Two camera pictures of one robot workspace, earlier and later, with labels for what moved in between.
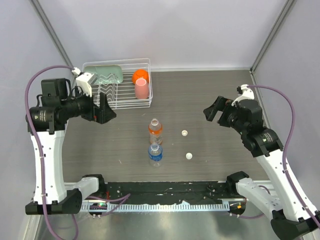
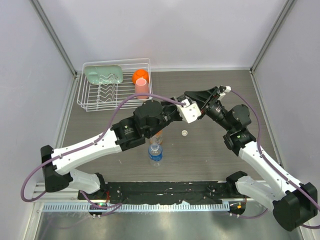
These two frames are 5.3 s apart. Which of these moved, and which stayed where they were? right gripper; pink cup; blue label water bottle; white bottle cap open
Moved: right gripper
Stayed: white bottle cap open; blue label water bottle; pink cup
